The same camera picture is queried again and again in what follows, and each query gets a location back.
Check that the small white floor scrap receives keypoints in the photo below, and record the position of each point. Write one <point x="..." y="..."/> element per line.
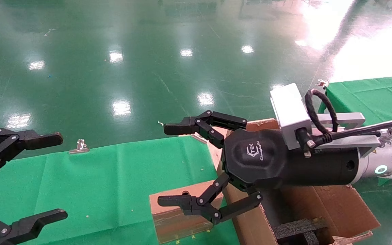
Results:
<point x="160" y="123"/>

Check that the green cloth side table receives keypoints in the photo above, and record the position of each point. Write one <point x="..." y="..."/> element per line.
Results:
<point x="369" y="95"/>

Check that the black foam packing insert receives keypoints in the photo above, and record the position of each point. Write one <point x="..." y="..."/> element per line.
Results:
<point x="298" y="228"/>

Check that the small cardboard box with hole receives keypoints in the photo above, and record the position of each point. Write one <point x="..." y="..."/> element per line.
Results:
<point x="170" y="223"/>

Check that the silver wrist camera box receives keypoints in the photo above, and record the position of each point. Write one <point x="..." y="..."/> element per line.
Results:
<point x="289" y="109"/>

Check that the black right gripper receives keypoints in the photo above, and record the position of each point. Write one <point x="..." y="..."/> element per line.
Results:
<point x="257" y="160"/>

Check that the large open brown carton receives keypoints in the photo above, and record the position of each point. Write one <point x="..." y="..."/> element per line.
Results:
<point x="335" y="211"/>

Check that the green tablecloth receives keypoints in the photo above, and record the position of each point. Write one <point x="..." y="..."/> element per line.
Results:
<point x="114" y="180"/>

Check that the silver camera mount bracket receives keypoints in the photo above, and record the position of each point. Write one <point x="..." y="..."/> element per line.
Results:
<point x="349" y="119"/>

